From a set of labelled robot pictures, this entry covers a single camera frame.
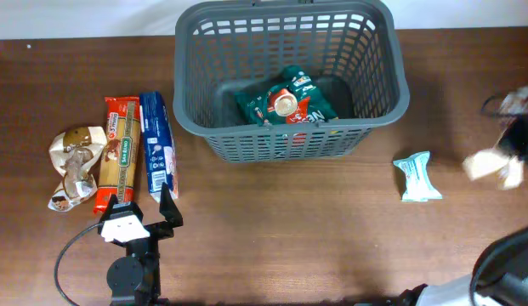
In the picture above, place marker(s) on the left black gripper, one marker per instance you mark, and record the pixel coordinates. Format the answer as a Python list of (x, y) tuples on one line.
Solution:
[(172, 214)]

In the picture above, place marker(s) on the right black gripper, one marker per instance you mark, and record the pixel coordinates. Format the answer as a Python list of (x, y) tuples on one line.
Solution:
[(510, 141)]

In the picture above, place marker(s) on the beige brown snack bag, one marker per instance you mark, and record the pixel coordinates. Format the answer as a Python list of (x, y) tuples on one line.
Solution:
[(508, 170)]

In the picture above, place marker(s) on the light teal tissue pack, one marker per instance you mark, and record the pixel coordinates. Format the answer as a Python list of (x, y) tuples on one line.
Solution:
[(418, 186)]

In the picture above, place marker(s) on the green Nescafe coffee bag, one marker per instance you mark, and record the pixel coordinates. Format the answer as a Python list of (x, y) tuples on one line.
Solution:
[(294, 99)]

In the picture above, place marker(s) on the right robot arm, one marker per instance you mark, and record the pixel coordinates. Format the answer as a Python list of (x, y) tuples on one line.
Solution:
[(499, 277)]

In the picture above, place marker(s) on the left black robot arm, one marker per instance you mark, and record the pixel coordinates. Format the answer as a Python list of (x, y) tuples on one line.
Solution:
[(134, 279)]

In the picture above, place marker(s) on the San Remo spaghetti pack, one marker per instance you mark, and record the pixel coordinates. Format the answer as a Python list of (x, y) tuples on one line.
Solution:
[(119, 157)]

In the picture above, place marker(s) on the blue pasta pack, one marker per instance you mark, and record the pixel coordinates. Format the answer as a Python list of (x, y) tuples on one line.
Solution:
[(160, 153)]

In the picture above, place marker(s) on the crumpled beige clear wrapper bag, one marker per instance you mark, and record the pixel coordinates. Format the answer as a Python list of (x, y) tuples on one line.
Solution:
[(73, 153)]

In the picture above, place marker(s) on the grey plastic shopping basket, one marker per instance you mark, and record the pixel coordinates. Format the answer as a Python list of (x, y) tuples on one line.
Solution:
[(348, 48)]

